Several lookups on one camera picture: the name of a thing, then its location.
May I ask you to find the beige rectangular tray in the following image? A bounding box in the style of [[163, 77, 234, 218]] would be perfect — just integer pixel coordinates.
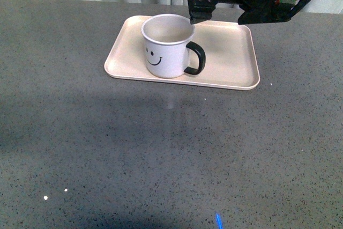
[[104, 16, 260, 90]]

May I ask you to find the white smiley mug black handle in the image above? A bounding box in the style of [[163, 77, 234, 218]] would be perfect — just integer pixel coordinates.
[[141, 14, 206, 79]]

